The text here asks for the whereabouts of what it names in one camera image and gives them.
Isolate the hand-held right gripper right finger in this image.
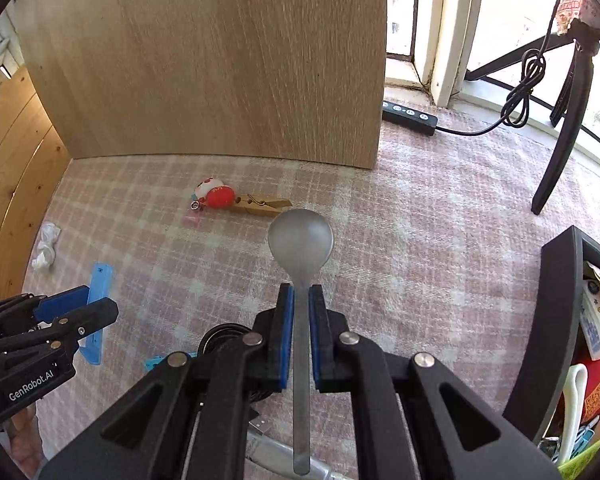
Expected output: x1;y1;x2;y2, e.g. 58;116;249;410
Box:
308;284;563;480

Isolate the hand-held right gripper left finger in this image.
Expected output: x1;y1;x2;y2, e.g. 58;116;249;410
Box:
37;282;296;480

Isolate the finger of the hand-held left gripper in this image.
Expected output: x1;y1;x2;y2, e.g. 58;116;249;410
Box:
0;297;120;357
0;285;91;342

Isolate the metal spoon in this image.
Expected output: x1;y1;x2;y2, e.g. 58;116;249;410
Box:
267;208;335;476

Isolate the black storage box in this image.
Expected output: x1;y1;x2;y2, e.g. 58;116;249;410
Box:
500;226;600;443

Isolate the star print tissue pack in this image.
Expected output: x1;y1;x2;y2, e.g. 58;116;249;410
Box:
580;280;600;361

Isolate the person's left hand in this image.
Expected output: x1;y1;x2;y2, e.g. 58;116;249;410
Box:
0;404;45;467

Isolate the crumpled white tissue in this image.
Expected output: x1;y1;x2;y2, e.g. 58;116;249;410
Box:
30;221;62;271

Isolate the black round object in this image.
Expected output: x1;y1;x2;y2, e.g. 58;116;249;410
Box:
197;324;261;401

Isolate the light blue clip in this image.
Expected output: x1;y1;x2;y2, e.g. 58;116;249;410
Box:
575;420;598;456
144;352;181;373

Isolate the wooden clothespin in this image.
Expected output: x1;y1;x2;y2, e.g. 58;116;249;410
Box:
232;194;293;218

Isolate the pink plaid tablecloth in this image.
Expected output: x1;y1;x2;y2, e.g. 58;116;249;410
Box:
22;95;600;480

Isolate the pine plank panel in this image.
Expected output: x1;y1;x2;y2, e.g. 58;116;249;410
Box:
0;65;73;301

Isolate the black power strip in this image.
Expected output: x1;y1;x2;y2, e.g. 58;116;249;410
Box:
381;100;438;136

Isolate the white plastic spoon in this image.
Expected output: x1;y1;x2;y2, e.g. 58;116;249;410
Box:
555;364;588;466

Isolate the light wooden board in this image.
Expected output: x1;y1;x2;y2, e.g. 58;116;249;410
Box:
15;0;388;171

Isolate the red packet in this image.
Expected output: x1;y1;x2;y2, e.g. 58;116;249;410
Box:
577;355;600;426

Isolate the green packet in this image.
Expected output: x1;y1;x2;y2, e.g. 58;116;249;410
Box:
557;440;600;478

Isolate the black tripod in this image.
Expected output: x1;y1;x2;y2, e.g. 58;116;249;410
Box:
465;20;600;216

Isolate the blue plastic bracket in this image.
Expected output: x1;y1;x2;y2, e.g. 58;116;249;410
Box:
77;262;115;366

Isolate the grey usb cable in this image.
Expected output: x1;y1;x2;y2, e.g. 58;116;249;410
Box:
245;410;341;480

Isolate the red white cat keychain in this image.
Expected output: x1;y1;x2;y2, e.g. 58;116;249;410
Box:
189;177;238;211

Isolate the black power cable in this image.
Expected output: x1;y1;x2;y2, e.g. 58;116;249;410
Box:
435;0;571;136

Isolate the white window frame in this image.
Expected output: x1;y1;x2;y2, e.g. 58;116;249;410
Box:
385;0;600;181

